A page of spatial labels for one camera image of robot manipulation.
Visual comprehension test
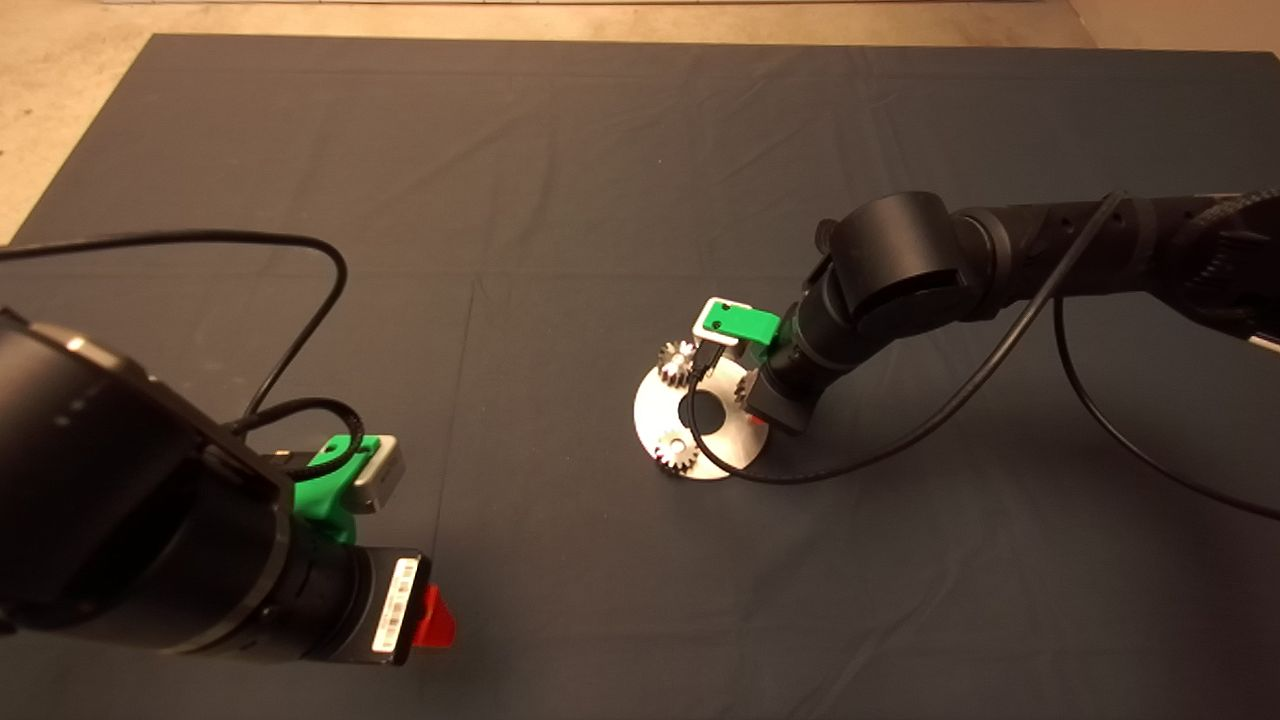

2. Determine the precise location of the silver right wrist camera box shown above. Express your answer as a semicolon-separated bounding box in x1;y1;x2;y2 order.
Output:
691;296;752;349

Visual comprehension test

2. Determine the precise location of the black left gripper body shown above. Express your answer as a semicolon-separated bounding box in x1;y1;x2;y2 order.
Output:
340;545;434;667

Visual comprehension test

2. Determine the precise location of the dark grey table cloth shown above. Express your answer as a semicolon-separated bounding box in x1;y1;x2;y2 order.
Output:
0;36;1280;720

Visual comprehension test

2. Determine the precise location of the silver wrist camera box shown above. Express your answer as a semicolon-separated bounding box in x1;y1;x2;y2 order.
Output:
345;435;407;516
691;296;752;349

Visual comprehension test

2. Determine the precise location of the thick braided black cable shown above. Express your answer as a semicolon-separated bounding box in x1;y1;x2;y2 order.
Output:
1195;188;1280;266

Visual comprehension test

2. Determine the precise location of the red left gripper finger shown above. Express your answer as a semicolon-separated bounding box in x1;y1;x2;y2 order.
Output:
414;583;458;649

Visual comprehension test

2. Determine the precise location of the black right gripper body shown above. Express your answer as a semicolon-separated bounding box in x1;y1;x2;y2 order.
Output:
747;367;824;436

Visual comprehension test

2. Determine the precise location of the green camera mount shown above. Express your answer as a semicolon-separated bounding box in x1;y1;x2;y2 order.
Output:
290;433;382;546
699;301;782;364

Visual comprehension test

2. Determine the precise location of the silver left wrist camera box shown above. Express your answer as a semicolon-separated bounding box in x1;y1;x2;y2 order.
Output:
345;435;407;516

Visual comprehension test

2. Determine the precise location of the green left camera mount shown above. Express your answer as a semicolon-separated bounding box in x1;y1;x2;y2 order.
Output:
290;433;382;546

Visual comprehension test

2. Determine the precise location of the thin black left camera cable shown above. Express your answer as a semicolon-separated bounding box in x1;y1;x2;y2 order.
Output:
0;230;365;479

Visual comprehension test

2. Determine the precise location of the green right camera mount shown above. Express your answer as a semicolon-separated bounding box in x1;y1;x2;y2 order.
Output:
699;301;782;364

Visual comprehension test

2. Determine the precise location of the round metal carrier plate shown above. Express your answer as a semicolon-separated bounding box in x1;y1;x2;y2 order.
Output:
633;355;771;482

